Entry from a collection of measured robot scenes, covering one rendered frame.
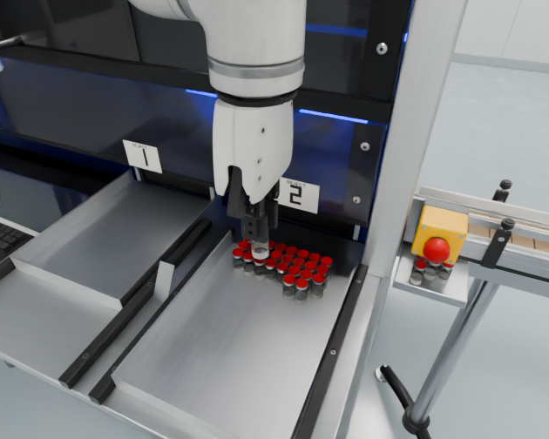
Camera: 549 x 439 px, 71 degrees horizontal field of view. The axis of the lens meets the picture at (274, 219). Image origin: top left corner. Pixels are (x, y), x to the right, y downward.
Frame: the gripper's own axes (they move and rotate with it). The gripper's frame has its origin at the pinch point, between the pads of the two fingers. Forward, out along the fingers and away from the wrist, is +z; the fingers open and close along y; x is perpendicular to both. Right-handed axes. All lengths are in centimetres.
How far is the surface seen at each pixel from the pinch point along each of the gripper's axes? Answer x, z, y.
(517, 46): 79, 82, -484
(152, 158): -34.9, 11.1, -22.2
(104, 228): -44, 25, -12
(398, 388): 28, 102, -49
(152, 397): -9.7, 23.4, 14.4
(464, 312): 33, 44, -38
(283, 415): 7.0, 26.0, 8.4
